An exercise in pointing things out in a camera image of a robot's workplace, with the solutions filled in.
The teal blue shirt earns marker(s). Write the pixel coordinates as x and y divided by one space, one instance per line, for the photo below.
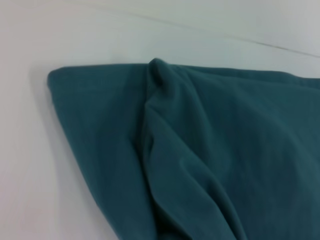
212 150

